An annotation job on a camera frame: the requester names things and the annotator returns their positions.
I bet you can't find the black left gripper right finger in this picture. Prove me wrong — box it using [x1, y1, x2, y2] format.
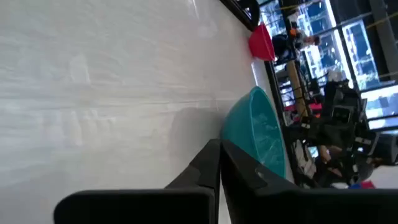
[220, 139, 398, 224]

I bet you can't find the lit computer monitor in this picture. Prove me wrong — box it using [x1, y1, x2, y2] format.
[360, 83, 398, 131]

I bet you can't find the person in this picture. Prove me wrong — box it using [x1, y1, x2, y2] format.
[272, 26, 322, 62]

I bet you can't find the teal plastic bowl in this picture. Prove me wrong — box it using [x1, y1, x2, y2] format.
[220, 86, 287, 179]

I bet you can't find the tan cardboard tube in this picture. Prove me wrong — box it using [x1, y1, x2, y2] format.
[285, 60, 309, 118]

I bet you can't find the red plastic bowl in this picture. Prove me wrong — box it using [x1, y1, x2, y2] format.
[248, 22, 276, 62]

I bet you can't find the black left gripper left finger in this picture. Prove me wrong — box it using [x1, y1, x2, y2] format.
[54, 138, 222, 224]

